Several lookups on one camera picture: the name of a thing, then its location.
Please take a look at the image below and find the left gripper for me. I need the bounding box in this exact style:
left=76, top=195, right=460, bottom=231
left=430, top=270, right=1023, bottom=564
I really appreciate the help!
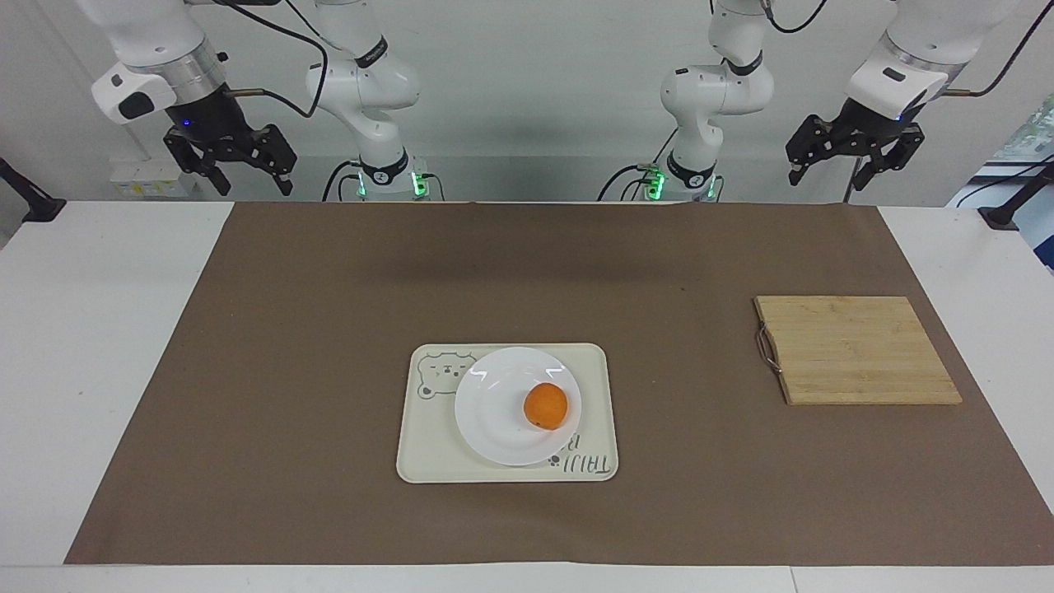
left=785, top=96, right=925, bottom=193

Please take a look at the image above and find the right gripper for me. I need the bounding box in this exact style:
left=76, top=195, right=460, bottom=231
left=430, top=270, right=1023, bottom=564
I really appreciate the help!
left=162, top=84, right=298, bottom=197

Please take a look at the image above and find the white round plate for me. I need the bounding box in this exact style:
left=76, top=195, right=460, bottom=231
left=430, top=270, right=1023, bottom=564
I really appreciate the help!
left=455, top=347, right=583, bottom=468

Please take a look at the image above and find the orange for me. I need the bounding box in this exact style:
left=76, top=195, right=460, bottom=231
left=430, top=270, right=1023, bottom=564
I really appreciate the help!
left=524, top=383, right=570, bottom=431

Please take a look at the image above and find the black stand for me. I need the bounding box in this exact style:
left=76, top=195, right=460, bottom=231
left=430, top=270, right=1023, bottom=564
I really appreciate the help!
left=978, top=161, right=1054, bottom=231
left=0, top=156, right=67, bottom=224

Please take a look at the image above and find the wooden cutting board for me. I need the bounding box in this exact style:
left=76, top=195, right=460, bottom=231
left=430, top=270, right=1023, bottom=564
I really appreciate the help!
left=753, top=296, right=963, bottom=406

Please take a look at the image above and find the cream tray with bear print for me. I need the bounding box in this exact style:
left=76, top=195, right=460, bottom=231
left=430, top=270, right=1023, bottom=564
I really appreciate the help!
left=396, top=343, right=619, bottom=484

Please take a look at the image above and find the black cable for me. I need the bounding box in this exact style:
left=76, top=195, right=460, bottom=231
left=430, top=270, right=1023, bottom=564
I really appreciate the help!
left=941, top=0, right=1054, bottom=98
left=762, top=0, right=829, bottom=35
left=320, top=159, right=364, bottom=203
left=597, top=128, right=681, bottom=203
left=216, top=0, right=330, bottom=119

